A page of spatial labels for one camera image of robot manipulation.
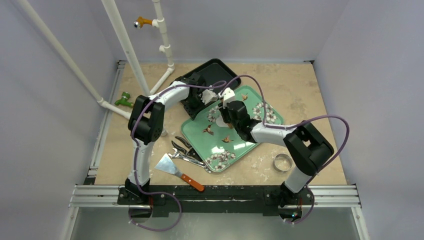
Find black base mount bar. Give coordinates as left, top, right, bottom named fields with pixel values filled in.
left=117, top=180, right=315, bottom=221

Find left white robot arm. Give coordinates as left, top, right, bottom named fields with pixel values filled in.
left=124, top=72, right=207, bottom=205

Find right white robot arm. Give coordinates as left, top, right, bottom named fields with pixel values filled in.
left=218, top=100, right=335, bottom=204

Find green floral tray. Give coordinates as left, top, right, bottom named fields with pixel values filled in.
left=181, top=86, right=284, bottom=173

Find black plastic tray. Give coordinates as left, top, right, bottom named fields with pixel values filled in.
left=175, top=58, right=237, bottom=120

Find white dough ball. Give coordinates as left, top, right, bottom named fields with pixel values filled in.
left=215, top=115, right=229, bottom=128

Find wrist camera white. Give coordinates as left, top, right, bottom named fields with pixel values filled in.
left=200, top=88, right=219, bottom=105
left=220, top=87, right=236, bottom=108

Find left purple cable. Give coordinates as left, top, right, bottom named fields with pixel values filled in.
left=127, top=80, right=228, bottom=233

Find white PVC pipe frame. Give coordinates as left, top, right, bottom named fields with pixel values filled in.
left=15, top=0, right=175, bottom=120

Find black handled pliers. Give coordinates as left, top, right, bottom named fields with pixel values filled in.
left=171, top=136, right=203, bottom=162

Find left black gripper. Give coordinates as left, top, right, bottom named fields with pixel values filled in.
left=182, top=94, right=207, bottom=120

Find round metal cutter ring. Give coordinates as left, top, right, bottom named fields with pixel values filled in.
left=272, top=153, right=294, bottom=173

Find aluminium rail frame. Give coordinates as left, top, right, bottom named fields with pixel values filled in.
left=67, top=63, right=370, bottom=240

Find metal scraper wooden handle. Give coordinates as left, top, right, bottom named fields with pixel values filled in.
left=154, top=154, right=205, bottom=192

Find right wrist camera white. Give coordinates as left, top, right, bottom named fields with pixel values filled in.
left=220, top=87, right=236, bottom=108

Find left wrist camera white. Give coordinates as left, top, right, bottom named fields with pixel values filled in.
left=200, top=88, right=219, bottom=105

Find green plastic faucet tap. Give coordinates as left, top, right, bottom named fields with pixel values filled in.
left=114, top=91, right=134, bottom=108

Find silver open-end wrench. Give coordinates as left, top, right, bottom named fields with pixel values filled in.
left=167, top=148, right=212, bottom=173

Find orange faucet tap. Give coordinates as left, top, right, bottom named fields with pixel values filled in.
left=133, top=16, right=153, bottom=29

